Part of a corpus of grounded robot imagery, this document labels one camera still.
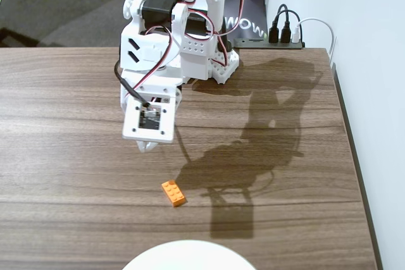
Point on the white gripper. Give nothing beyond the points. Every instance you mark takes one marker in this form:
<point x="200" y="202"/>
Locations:
<point x="146" y="145"/>

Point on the orange lego block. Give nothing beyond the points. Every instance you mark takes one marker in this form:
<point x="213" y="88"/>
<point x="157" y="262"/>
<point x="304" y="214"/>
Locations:
<point x="173" y="194"/>

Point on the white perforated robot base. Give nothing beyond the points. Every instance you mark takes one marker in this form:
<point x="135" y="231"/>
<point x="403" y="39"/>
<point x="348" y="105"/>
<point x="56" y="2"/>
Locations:
<point x="226" y="64"/>

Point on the white round plate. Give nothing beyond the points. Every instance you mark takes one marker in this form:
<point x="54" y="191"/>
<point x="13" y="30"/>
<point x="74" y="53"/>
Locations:
<point x="190" y="257"/>

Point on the black power strip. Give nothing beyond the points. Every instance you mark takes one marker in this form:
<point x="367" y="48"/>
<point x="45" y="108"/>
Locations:
<point x="269" y="45"/>

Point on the dark bag with white print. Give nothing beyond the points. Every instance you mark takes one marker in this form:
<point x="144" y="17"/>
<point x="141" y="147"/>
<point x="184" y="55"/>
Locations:
<point x="250" y="7"/>

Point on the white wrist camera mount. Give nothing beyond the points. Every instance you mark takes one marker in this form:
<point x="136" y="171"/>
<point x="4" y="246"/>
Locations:
<point x="133" y="124"/>

